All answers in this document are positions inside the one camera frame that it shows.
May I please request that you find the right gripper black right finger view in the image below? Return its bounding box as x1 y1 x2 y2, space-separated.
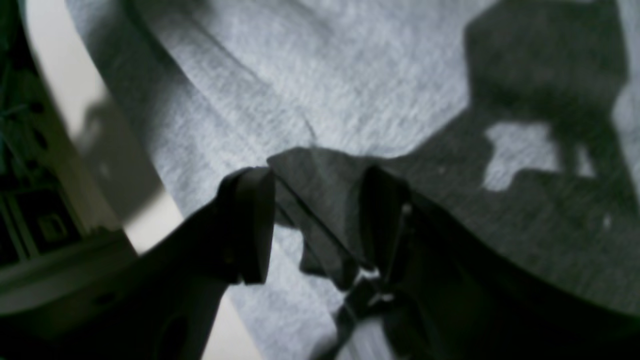
310 166 640 360

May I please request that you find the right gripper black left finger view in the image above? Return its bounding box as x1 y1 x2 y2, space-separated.
1 167 275 360

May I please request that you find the grey T-shirt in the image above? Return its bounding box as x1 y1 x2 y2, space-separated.
66 0 639 360

